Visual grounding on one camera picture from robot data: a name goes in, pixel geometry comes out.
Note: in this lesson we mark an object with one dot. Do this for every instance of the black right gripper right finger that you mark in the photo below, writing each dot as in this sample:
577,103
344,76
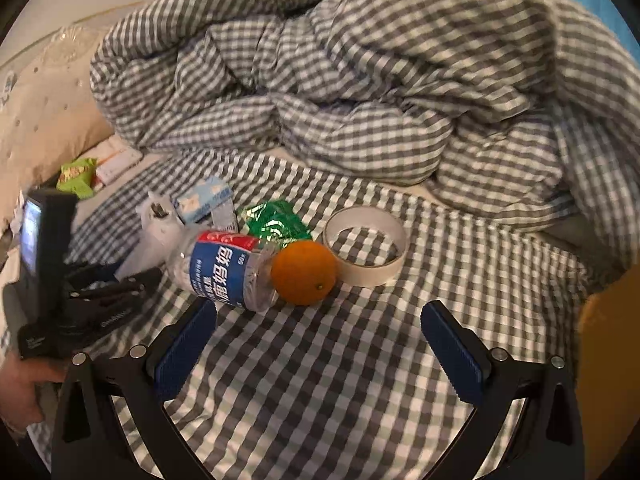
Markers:
547,440

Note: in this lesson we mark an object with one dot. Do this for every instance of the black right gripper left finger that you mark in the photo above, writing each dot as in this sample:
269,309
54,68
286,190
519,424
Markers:
89,442

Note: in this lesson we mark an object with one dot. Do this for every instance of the clear plastic water bottle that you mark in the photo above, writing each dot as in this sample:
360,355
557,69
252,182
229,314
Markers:
227,267

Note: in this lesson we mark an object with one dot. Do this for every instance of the blue floral tissue pack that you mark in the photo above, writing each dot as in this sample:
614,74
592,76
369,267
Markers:
201,198

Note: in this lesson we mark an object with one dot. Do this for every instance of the orange fruit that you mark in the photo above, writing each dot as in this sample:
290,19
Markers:
303,272

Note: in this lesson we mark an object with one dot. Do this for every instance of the white tape roll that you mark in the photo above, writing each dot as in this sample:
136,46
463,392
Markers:
369,245

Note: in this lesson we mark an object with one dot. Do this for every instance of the left hand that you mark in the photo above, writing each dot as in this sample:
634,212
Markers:
27,391

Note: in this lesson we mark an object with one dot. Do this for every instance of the brown cardboard box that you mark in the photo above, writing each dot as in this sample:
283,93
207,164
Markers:
607,387

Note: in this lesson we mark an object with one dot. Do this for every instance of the green tissue packet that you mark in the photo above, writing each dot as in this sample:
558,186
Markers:
77,177

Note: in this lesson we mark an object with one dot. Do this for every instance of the white rectangular case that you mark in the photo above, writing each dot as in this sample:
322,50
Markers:
117,164

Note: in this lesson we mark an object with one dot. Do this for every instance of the beige pillow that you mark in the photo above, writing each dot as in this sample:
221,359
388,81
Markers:
49,120

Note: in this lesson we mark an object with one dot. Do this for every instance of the grey checked bed sheet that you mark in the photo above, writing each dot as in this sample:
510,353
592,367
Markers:
348,389

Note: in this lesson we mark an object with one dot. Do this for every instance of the green snack wrapper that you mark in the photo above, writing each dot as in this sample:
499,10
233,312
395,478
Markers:
275,221

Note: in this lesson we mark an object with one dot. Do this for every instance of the grey checked duvet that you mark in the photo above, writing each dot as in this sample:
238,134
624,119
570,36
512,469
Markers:
525,112

